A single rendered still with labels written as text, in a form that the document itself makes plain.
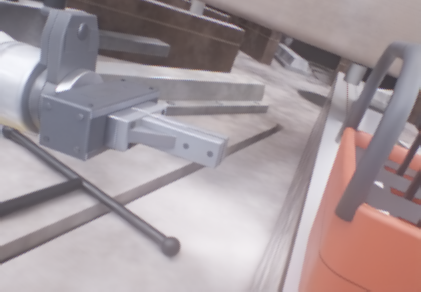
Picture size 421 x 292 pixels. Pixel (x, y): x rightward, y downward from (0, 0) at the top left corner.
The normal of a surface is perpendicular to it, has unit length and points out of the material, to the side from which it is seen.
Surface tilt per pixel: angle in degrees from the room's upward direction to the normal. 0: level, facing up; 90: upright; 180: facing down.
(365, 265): 97
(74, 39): 83
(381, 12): 90
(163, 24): 90
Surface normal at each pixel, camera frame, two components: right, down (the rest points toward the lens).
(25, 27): 0.71, 0.47
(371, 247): -0.34, 0.35
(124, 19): 0.42, 0.46
